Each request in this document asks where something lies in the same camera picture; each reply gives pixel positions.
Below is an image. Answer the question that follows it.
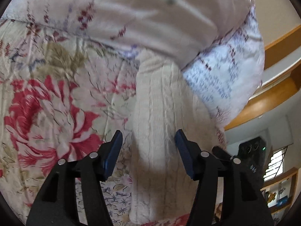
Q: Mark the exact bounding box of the beige cable-knit sweater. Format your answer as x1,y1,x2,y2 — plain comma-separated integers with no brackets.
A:
129,50,219,224

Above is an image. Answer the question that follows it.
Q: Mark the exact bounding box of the floral bed sheet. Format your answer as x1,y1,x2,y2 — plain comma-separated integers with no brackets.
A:
1,19,139,225

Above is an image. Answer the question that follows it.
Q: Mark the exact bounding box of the blue floral print pillow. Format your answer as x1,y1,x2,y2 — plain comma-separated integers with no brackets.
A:
182,0,266,130

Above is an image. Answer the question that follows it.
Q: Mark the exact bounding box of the barred window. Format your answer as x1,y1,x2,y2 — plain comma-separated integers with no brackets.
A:
263,146,288,181

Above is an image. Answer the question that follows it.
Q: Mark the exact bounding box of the wooden padded headboard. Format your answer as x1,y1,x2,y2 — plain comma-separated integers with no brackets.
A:
224,26,300,131

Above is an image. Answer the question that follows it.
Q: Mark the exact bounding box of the wooden shelf with items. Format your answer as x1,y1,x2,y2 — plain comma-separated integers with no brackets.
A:
261,167,298,217

